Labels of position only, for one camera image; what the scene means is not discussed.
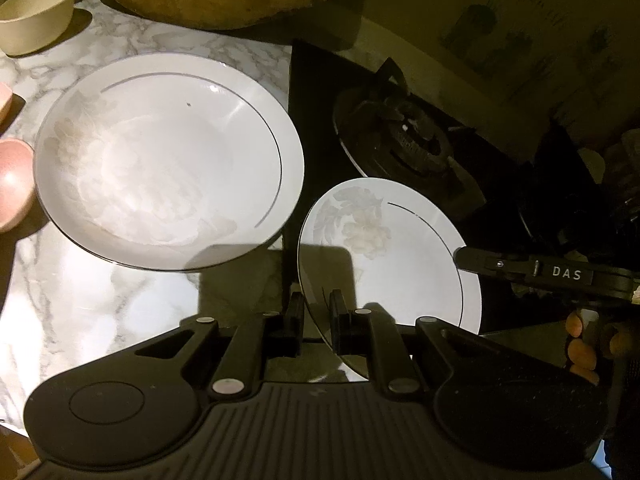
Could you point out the black gas stove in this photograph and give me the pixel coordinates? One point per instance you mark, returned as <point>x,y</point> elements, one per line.
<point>320,80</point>

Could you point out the round pink bowl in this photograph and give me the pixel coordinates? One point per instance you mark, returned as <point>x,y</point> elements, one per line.
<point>15,185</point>

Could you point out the large white floral plate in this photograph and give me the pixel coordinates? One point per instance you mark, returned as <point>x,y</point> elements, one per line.
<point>200,160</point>

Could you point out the gas stove burner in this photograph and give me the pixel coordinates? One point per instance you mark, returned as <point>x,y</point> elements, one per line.
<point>400,130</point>

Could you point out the pink heart-shaped bowl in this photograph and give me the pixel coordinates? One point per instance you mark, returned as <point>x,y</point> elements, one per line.
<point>4,102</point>

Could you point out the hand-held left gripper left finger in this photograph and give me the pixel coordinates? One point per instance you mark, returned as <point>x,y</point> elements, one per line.
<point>295,322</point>

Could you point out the plant print wall sticker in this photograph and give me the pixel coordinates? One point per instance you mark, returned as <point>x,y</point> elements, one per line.
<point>540,25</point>

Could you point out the cream bowl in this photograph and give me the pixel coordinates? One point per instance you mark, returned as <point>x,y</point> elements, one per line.
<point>35,15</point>

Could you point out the person's right hand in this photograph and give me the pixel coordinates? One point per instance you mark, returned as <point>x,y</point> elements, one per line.
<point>582,352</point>

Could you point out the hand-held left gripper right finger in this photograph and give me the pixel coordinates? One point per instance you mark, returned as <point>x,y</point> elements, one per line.
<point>341,327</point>

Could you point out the small white floral plate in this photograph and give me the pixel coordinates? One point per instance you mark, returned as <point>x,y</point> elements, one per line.
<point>410,270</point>

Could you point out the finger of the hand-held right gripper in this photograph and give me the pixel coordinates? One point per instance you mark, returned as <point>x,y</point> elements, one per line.
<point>490,262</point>

